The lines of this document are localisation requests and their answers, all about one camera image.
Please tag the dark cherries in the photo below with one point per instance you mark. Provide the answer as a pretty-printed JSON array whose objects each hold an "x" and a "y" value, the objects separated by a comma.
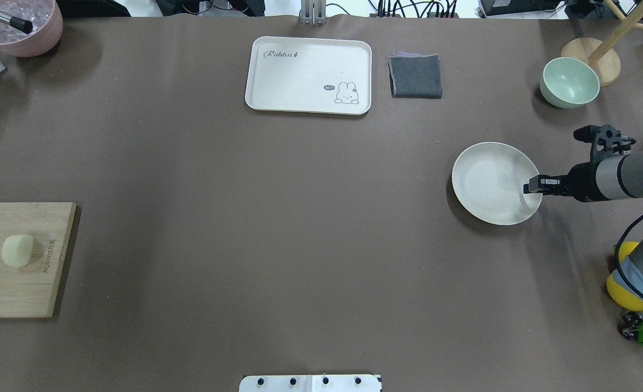
[{"x": 631, "y": 321}]

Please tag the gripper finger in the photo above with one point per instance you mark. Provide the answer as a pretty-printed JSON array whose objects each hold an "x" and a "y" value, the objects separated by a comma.
[{"x": 544, "y": 184}]

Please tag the cream round plate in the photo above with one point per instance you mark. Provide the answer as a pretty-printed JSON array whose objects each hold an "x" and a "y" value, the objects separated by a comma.
[{"x": 488, "y": 179}]

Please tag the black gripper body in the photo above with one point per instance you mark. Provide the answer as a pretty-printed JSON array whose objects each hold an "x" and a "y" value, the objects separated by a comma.
[{"x": 581, "y": 181}]

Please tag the yellow lemon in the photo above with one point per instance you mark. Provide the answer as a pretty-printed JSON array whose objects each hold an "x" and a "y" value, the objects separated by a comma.
[
  {"x": 621, "y": 295},
  {"x": 624, "y": 249}
]

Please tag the yellow lemon lower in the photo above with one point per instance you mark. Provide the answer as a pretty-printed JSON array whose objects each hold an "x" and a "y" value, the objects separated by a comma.
[{"x": 621, "y": 295}]

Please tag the wooden cup stand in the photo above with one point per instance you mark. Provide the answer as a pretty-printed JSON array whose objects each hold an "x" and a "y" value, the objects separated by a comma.
[{"x": 600, "y": 55}]

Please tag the pink ice bowl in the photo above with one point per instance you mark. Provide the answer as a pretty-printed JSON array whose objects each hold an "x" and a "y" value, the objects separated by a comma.
[{"x": 47, "y": 28}]

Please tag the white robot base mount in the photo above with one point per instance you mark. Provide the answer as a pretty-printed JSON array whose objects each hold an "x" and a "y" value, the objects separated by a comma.
[{"x": 321, "y": 382}]

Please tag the cream rabbit serving tray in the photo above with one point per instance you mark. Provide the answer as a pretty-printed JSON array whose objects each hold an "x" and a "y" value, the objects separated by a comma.
[{"x": 309, "y": 75}]

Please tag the bamboo cutting board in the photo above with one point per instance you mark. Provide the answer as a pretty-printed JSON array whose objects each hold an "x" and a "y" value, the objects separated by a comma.
[{"x": 31, "y": 291}]

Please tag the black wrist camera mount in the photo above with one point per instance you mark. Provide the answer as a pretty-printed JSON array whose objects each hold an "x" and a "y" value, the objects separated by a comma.
[{"x": 605, "y": 141}]

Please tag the mint green bowl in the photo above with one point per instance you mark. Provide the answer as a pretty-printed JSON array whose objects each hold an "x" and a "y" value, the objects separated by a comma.
[{"x": 568, "y": 83}]

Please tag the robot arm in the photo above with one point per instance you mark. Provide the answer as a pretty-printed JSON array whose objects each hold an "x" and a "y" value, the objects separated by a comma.
[{"x": 605, "y": 178}]

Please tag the folded grey cloth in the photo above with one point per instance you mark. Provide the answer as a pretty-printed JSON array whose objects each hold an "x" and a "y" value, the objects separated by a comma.
[{"x": 415, "y": 76}]

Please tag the black tipped metal tongs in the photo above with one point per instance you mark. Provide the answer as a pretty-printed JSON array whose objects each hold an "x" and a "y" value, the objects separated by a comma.
[{"x": 23, "y": 25}]

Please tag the aluminium frame post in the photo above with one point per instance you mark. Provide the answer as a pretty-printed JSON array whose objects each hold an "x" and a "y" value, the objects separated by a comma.
[{"x": 313, "y": 12}]

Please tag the yellow lemon upper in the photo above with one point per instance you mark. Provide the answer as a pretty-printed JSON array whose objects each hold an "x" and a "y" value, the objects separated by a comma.
[{"x": 624, "y": 249}]

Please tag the pale white bun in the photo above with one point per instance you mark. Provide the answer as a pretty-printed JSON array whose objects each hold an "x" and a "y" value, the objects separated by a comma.
[{"x": 17, "y": 250}]

